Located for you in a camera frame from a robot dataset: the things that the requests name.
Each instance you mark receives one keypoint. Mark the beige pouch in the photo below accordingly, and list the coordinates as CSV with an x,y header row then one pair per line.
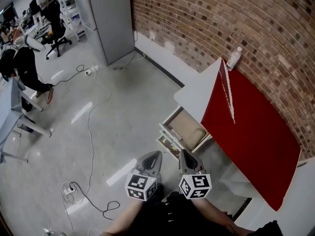
x,y
195,139

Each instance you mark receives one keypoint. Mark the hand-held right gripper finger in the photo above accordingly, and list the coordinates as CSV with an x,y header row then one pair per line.
x,y
198,167
181,166

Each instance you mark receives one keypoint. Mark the clear plastic water bottle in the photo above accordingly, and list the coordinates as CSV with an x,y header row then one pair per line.
x,y
233,59

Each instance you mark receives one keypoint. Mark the black mesh wastebasket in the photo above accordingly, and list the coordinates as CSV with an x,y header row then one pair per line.
x,y
25,128

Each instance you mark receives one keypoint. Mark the black office chair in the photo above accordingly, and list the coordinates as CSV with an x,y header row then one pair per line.
x,y
54,18

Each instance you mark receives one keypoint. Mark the tall grey cabinet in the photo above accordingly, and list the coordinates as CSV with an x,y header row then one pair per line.
x,y
108,21

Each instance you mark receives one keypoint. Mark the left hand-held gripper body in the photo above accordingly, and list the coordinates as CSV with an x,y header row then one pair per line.
x,y
140,187

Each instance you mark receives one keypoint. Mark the white shelving unit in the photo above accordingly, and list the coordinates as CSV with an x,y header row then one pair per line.
x,y
69,13

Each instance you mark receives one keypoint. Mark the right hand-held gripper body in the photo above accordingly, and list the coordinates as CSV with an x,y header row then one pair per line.
x,y
195,185

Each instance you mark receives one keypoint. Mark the person's black clothing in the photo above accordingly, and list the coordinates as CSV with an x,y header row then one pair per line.
x,y
177,215

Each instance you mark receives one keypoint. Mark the white table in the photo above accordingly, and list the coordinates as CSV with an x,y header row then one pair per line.
x,y
37,126

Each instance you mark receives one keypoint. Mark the dark pen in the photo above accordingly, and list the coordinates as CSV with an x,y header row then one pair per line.
x,y
174,132

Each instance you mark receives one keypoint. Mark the person's right forearm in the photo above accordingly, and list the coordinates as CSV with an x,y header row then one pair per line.
x,y
214,213

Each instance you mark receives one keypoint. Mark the grey tablecloth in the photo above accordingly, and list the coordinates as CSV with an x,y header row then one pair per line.
x,y
7,107

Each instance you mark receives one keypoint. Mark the white power strip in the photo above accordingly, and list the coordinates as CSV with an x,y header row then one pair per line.
x,y
91,70
69,190

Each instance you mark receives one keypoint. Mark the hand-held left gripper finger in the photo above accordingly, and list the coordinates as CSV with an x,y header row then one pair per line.
x,y
140,166
158,169

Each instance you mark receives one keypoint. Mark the white wall socket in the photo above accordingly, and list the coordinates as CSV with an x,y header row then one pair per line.
x,y
152,36

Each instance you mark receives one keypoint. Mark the white desk with red top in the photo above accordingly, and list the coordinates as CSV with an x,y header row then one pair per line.
x,y
246,141

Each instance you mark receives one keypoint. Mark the person's left forearm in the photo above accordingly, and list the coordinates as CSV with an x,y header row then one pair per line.
x,y
123,220

